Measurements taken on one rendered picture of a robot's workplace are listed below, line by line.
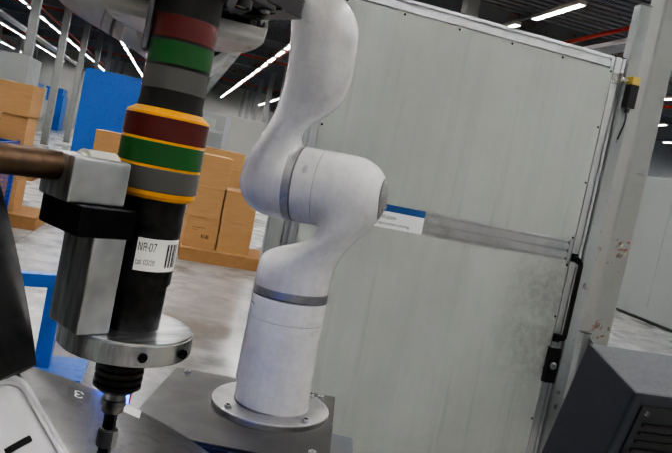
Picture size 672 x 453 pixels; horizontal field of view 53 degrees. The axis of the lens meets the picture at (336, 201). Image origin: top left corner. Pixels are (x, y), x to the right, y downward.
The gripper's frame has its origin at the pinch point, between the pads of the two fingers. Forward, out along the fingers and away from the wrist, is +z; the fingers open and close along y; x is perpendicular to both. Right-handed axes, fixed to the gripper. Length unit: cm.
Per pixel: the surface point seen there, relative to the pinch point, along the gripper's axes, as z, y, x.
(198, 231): -753, -48, -112
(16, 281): -0.2, 5.7, -18.3
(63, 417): -16.9, 3.5, -32.3
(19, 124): -784, 165, -32
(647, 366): -35, -63, -26
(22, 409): 4.2, 3.7, -23.1
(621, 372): -33, -58, -27
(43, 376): -23.9, 6.3, -31.9
